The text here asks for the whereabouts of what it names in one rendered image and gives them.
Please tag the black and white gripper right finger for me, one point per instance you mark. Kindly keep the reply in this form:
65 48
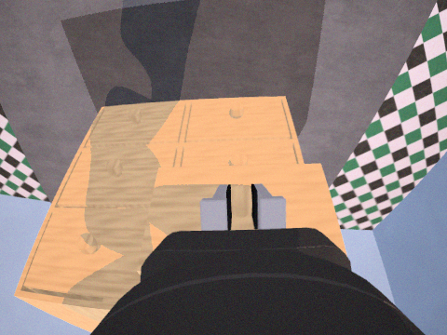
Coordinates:
268 212

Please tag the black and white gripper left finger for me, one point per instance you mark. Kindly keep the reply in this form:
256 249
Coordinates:
216 212

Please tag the light wooden chest of drawers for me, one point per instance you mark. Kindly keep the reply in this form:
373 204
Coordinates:
88 314

